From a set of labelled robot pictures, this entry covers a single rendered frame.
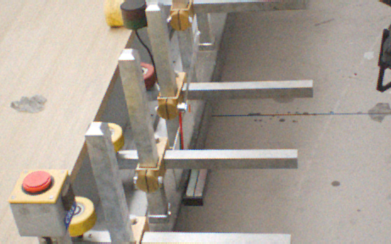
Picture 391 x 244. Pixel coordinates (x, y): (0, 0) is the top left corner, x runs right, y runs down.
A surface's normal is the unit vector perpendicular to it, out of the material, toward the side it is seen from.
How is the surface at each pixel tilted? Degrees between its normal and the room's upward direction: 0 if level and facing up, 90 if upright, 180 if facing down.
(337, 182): 0
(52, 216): 90
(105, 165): 90
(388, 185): 0
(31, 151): 0
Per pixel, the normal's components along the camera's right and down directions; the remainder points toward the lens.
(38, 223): -0.15, 0.58
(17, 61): -0.12, -0.81
